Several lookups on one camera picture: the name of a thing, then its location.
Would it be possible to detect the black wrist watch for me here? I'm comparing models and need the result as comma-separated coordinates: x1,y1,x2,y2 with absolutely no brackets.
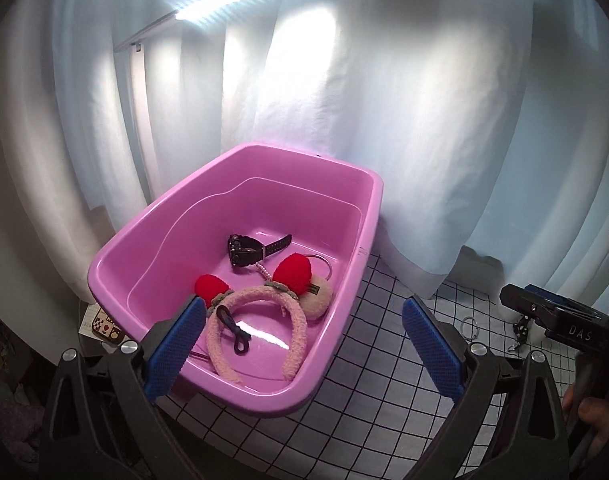
228,232,292,271

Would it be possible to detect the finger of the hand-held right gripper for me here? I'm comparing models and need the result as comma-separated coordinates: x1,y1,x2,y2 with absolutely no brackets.
500,283,609,347

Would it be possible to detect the patterned card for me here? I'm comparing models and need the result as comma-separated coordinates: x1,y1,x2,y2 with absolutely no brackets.
79,305,124,343

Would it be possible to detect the white curtain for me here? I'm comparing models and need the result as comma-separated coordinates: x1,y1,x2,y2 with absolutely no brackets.
0,0,609,376

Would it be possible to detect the beige fluffy puff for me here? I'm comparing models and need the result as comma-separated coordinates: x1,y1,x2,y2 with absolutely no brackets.
302,275,334,322

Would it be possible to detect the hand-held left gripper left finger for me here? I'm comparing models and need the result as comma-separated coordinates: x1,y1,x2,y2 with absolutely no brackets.
38,295,208,480

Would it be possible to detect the black dotted bow keychain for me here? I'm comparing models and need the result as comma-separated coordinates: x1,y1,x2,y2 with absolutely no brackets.
507,314,532,353

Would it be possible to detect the grey fluffy fabric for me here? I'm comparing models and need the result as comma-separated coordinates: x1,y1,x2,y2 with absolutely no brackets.
0,400,45,456

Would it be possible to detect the white black checkered cloth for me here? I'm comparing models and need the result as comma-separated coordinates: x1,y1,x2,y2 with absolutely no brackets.
159,252,585,480

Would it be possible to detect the pink fuzzy strawberry headband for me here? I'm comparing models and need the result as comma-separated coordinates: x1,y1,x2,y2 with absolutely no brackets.
194,254,315,381

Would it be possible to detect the black hair band loop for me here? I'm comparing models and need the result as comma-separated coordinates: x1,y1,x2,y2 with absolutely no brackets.
215,306,250,353

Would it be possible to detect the pink plastic tub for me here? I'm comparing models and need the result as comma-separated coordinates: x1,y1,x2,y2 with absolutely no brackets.
88,142,384,418

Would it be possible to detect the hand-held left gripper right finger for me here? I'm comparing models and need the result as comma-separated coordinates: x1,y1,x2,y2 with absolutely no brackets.
401,295,570,480

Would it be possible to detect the person's right hand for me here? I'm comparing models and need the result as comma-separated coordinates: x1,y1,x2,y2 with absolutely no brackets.
561,381,609,443

